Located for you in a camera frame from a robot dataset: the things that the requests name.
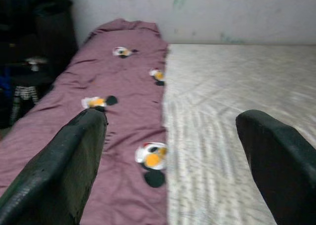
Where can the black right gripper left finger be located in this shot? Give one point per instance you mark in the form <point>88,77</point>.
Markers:
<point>54,173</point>

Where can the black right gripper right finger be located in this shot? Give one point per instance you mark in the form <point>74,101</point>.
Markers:
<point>284,170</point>

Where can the mauve cartoon print blanket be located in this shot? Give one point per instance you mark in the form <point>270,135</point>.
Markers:
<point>123,99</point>

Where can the white quilted mattress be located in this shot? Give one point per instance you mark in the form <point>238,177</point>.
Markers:
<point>222,86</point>

